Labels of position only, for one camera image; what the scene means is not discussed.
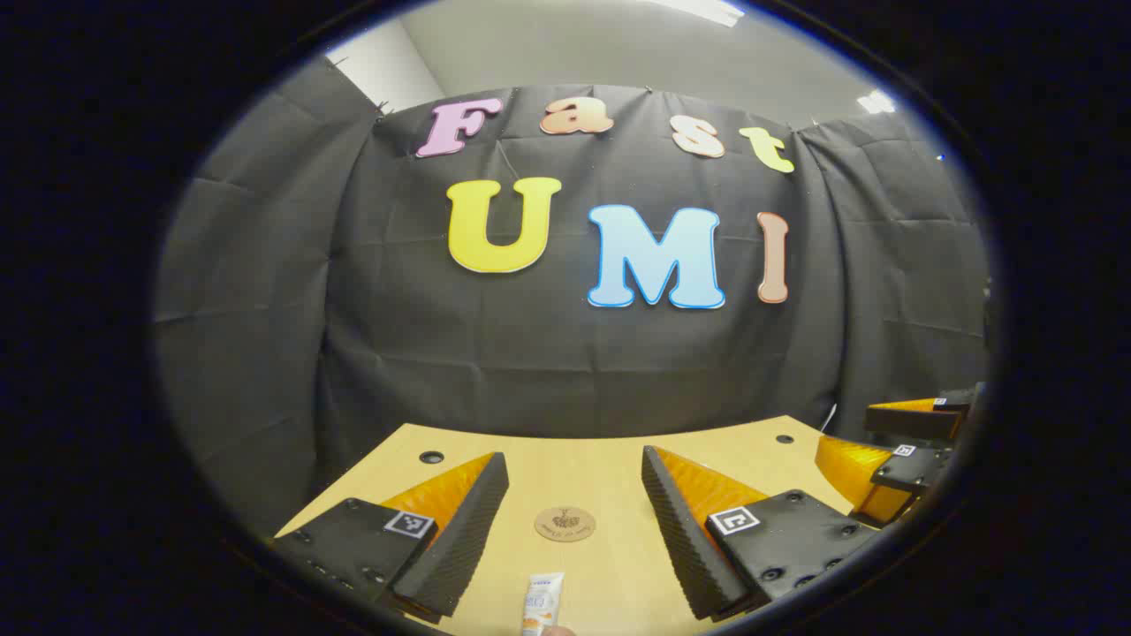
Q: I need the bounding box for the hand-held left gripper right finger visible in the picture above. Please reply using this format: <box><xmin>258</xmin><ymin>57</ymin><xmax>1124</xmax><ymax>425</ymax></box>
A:
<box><xmin>641</xmin><ymin>445</ymin><xmax>881</xmax><ymax>622</ymax></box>

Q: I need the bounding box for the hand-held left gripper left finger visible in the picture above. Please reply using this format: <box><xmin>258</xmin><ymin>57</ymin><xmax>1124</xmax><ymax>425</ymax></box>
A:
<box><xmin>269</xmin><ymin>452</ymin><xmax>511</xmax><ymax>620</ymax></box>

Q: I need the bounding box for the white toothpaste tube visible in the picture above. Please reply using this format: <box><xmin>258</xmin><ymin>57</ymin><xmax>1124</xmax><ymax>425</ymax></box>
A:
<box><xmin>520</xmin><ymin>572</ymin><xmax>566</xmax><ymax>636</ymax></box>

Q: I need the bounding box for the light wooden desktop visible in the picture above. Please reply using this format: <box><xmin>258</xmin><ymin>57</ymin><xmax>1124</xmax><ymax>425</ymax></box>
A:
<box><xmin>276</xmin><ymin>415</ymin><xmax>862</xmax><ymax>636</ymax></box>

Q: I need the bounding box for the black backdrop cloth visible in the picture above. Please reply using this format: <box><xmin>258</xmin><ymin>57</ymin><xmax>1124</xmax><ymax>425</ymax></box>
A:
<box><xmin>152</xmin><ymin>55</ymin><xmax>991</xmax><ymax>540</ymax></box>

